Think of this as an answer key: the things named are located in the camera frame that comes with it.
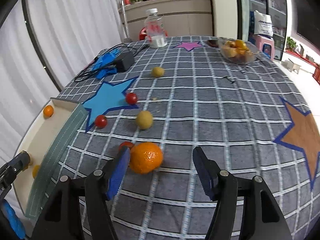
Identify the yellow-green round fruit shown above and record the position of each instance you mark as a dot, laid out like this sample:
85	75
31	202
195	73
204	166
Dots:
144	119

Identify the heap of small yellow fruits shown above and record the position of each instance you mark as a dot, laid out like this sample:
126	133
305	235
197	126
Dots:
231	52

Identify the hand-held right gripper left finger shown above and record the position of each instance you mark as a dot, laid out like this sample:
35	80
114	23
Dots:
120	172

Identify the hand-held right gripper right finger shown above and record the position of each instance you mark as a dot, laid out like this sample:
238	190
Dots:
203	175

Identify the thin metal pole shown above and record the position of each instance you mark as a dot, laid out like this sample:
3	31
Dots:
123	10

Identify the clear glass bowl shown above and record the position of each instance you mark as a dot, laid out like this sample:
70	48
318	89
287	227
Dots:
247	59

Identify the blue plastic stool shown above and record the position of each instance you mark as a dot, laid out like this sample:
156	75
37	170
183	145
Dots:
267	48

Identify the red plastic chair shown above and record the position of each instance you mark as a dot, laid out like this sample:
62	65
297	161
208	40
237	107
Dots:
143	32

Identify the clear plastic bottle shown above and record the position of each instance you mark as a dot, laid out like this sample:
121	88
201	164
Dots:
155	27

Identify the beige cabinet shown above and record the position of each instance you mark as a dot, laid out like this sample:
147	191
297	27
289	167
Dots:
180	12

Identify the pink plastic stool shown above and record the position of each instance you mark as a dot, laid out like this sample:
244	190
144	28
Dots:
265	40

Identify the small orange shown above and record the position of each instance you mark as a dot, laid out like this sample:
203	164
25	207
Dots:
48	111

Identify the small dark flat object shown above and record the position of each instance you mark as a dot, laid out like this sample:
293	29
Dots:
212	43

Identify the red tomato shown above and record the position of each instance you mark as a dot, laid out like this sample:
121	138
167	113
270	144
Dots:
101	121
125	144
131	98

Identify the grey checked star tablecloth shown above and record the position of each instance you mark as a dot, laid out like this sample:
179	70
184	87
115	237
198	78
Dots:
200	110

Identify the blue plastic bag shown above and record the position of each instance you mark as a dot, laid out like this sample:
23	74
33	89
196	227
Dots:
105	61

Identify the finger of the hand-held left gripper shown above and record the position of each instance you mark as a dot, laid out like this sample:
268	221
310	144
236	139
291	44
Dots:
17	162
11	220

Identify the white curtain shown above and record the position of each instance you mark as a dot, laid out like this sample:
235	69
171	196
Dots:
75	17

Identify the glass display cabinet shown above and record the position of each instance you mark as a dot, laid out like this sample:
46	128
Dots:
275	0

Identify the yellow orange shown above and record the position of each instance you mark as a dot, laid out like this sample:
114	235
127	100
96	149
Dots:
35	171

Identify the small white stool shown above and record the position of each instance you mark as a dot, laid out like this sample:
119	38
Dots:
291	65

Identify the stack of red gift boxes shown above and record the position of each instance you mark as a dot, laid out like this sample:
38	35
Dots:
317	75

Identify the small yellow round fruit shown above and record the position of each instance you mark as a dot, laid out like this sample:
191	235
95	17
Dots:
157	71

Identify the white low tv cabinet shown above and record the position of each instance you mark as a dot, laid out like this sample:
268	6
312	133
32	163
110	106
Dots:
307	60

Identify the white cardboard box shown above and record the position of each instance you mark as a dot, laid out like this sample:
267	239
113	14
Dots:
37	140

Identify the large mandarin orange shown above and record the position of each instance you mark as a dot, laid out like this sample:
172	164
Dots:
146	157

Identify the white tote bag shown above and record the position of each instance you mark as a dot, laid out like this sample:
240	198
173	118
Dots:
262	25

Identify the potted green plant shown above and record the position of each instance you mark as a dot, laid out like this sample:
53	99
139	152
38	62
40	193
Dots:
291	43

